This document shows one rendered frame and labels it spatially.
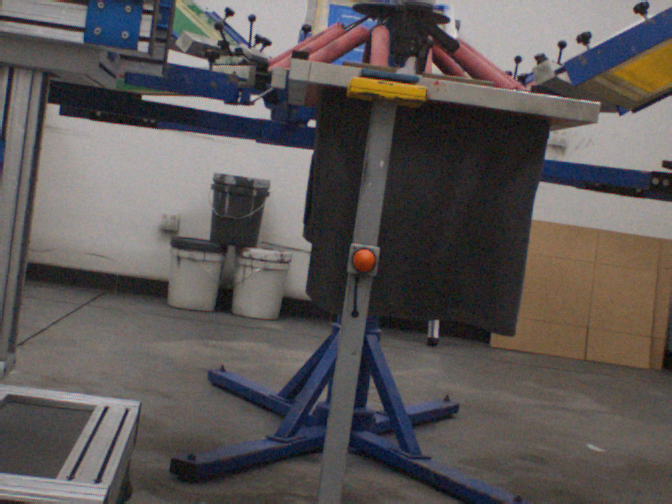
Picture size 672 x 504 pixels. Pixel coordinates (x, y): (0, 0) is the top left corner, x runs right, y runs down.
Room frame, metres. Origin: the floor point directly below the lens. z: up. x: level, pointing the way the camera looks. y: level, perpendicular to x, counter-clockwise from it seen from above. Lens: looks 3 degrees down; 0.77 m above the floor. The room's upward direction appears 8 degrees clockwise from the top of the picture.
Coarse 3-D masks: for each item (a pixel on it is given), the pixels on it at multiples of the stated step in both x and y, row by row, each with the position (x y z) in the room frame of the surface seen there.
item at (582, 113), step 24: (312, 72) 2.33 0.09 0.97; (336, 72) 2.33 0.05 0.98; (288, 96) 2.85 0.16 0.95; (432, 96) 2.34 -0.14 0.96; (456, 96) 2.34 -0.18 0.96; (480, 96) 2.35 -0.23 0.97; (504, 96) 2.35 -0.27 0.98; (528, 96) 2.35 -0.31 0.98; (552, 96) 2.35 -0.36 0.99; (576, 120) 2.37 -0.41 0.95
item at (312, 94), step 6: (312, 84) 2.38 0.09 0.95; (312, 90) 2.54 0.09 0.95; (318, 90) 2.52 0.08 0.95; (336, 90) 2.45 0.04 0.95; (342, 90) 2.43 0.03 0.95; (306, 96) 2.74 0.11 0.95; (312, 96) 2.72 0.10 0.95; (318, 96) 2.69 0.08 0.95; (306, 102) 2.95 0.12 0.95; (312, 102) 2.92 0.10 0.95; (426, 102) 2.43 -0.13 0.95; (432, 102) 2.41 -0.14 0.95; (438, 102) 2.39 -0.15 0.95
